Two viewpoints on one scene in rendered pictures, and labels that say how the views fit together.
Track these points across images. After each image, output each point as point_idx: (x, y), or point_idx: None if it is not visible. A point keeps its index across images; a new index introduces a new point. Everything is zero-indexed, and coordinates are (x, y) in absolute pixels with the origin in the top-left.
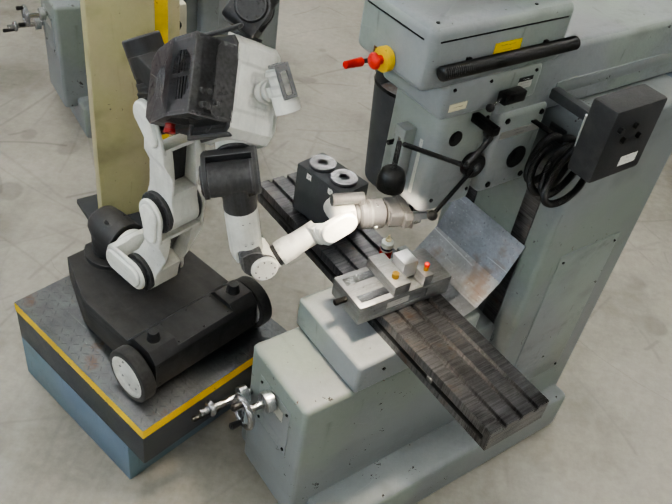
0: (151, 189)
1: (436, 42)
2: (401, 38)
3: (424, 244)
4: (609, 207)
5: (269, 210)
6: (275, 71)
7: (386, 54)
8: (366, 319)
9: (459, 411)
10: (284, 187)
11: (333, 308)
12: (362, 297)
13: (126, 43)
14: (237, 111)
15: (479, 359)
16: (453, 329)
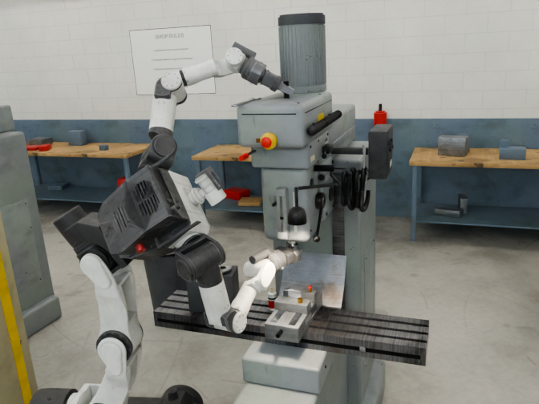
0: (103, 331)
1: (303, 112)
2: (277, 123)
3: (281, 293)
4: (369, 216)
5: (170, 325)
6: (206, 173)
7: (271, 135)
8: (301, 337)
9: (395, 353)
10: (172, 305)
11: (267, 351)
12: (291, 323)
13: (61, 219)
14: (188, 212)
15: (376, 322)
16: (347, 317)
